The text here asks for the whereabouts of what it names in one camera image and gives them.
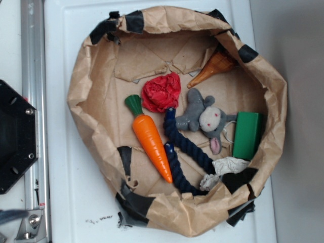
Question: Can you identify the small crumpled grey paper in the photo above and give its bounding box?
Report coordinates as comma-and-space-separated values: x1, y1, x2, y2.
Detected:
199, 174, 220, 191

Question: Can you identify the crumpled white paper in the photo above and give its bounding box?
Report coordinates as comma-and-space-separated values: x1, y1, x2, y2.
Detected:
212, 156, 250, 176

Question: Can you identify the orange toy carrot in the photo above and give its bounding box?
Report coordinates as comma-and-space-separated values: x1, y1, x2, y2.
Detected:
125, 95, 173, 183

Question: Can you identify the crumpled red paper ball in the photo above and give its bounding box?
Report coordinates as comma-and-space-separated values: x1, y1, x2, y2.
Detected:
141, 72, 181, 113

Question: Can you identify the grey plush bunny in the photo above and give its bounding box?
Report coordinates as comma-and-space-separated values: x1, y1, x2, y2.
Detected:
176, 88, 237, 155

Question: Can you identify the toy ice cream cone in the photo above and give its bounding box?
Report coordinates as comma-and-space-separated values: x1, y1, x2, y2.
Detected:
187, 44, 238, 89

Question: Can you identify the green wooden block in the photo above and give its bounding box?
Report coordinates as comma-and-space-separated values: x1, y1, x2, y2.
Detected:
232, 112, 263, 160

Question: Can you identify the brown paper bag bin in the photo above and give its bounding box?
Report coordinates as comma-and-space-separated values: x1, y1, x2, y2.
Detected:
67, 6, 287, 237

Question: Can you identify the white plastic tray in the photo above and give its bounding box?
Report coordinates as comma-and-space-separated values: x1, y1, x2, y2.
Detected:
44, 1, 276, 242

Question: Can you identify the dark blue rope toy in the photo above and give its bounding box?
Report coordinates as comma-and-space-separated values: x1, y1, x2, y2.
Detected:
163, 107, 215, 196

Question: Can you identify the aluminium frame rail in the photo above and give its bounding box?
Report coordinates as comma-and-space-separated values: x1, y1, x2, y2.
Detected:
21, 1, 52, 242

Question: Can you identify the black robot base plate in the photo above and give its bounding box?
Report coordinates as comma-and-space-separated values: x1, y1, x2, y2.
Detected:
0, 80, 37, 195

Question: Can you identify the metal corner bracket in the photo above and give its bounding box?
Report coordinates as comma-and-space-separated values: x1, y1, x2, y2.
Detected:
14, 209, 48, 243

